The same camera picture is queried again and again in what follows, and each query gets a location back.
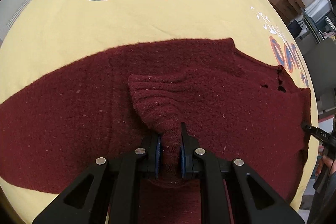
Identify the grey green chair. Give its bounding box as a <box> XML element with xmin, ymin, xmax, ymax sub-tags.
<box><xmin>303</xmin><ymin>38</ymin><xmax>335</xmax><ymax>113</ymax></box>

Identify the yellow dinosaur print bedsheet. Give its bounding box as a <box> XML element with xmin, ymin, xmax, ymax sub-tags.
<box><xmin>1</xmin><ymin>0</ymin><xmax>318</xmax><ymax>223</ymax></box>

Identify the dark red knit sweater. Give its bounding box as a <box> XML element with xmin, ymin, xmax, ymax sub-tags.
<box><xmin>1</xmin><ymin>39</ymin><xmax>310</xmax><ymax>223</ymax></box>

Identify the person's right hand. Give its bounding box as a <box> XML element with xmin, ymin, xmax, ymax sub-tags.
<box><xmin>315</xmin><ymin>155</ymin><xmax>335</xmax><ymax>176</ymax></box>

